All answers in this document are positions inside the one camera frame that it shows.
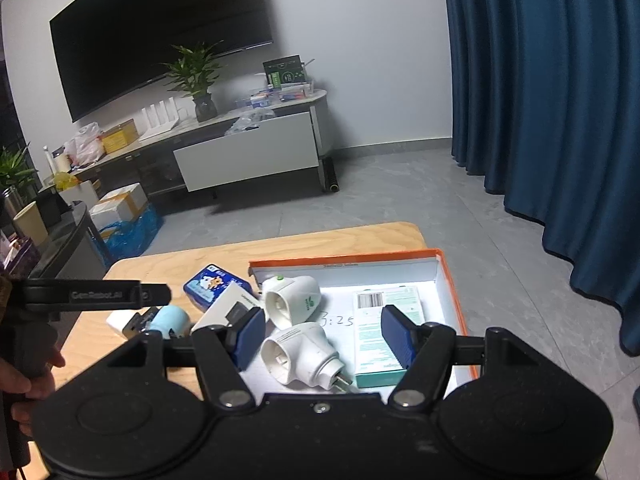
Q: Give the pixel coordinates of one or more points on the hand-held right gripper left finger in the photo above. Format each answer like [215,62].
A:
[246,340]

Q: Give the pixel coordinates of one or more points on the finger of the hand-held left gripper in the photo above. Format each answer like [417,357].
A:
[154,295]

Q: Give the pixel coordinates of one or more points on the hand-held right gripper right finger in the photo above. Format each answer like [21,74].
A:
[397,336]

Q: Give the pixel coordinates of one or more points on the teal and white box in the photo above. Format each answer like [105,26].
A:
[370,330]

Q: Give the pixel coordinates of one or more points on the toothpick jar with blue lid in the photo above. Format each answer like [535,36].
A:
[170,320]

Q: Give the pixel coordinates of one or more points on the small white box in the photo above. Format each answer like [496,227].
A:
[220,310]

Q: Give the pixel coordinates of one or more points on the white charger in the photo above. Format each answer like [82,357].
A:
[117,321]

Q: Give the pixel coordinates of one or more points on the white plug-in device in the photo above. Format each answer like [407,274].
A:
[305,355]
[295,300]

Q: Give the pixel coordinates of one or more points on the orange and white box lid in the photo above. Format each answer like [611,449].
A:
[345,280]

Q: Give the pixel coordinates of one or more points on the person's left hand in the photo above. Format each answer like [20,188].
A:
[15,377]

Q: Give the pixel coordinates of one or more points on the dark glass coffee table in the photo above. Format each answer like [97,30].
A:
[65,255]

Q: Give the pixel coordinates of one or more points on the blue tin with cartoon print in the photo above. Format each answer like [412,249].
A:
[210,285]

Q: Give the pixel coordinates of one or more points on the blue plastic bag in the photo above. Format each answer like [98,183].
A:
[135,235]

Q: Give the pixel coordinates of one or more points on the purple patterned box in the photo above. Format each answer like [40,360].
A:
[22,257]

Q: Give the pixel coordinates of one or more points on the beige cup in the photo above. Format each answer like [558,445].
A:
[31,225]

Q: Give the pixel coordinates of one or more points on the small black box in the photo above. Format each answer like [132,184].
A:
[50,207]

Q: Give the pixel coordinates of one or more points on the cardboard box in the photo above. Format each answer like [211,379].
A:
[120,205]

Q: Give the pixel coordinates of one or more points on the steel tumbler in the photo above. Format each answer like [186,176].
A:
[12,207]

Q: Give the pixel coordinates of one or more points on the grey television cabinet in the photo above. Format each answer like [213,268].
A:
[150,170]

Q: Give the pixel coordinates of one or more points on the leafy green plant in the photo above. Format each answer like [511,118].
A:
[15,170]

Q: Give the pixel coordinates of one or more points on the white and red plastic bag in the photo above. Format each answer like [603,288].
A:
[84,146]

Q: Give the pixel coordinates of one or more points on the yellow box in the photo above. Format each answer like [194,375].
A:
[120,137]

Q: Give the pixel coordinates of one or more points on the white router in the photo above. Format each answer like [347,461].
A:
[159,122]

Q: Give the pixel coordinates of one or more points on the black roll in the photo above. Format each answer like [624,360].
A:
[331,175]

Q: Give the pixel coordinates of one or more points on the clear plastic bag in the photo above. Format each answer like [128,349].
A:
[247,122]

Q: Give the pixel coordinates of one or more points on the potted plant in dark pot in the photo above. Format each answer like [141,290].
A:
[195,72]

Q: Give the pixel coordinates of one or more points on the pile of small boxes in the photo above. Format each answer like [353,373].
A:
[277,97]

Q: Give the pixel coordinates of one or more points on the green box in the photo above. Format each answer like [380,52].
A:
[285,71]

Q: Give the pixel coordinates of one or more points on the black television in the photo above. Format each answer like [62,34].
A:
[150,30]

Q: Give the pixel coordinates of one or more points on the dark blue curtain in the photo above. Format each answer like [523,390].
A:
[550,110]

